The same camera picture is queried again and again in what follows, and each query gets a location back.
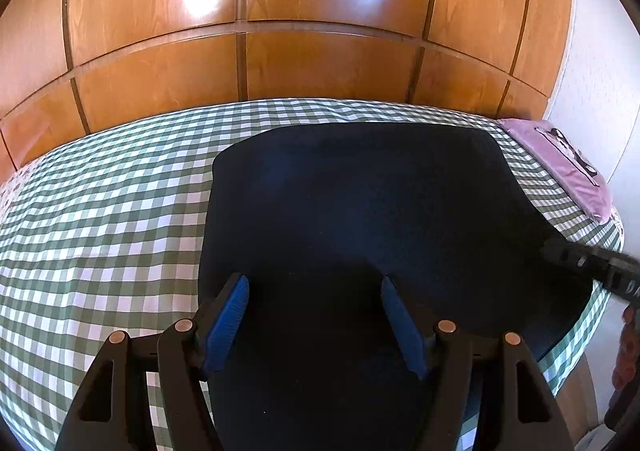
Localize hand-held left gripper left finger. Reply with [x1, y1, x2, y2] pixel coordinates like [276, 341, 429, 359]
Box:
[55, 273, 251, 451]

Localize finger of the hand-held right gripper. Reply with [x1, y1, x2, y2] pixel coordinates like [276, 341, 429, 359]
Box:
[542, 235, 640, 304]

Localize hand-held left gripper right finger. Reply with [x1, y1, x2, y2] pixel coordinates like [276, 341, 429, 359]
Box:
[380, 275, 576, 451]

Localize black pants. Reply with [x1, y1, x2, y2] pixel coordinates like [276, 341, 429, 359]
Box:
[197, 123, 596, 451]

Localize red patterned cloth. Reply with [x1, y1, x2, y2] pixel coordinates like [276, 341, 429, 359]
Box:
[612, 305, 640, 400]

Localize purple printed pillow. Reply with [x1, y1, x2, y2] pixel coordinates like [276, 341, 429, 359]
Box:
[497, 118, 614, 224]

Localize green checked bed sheet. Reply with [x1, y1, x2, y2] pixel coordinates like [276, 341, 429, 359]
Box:
[0, 98, 626, 451]

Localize wooden bed frame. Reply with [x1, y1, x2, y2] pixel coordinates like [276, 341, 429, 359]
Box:
[554, 355, 599, 440]

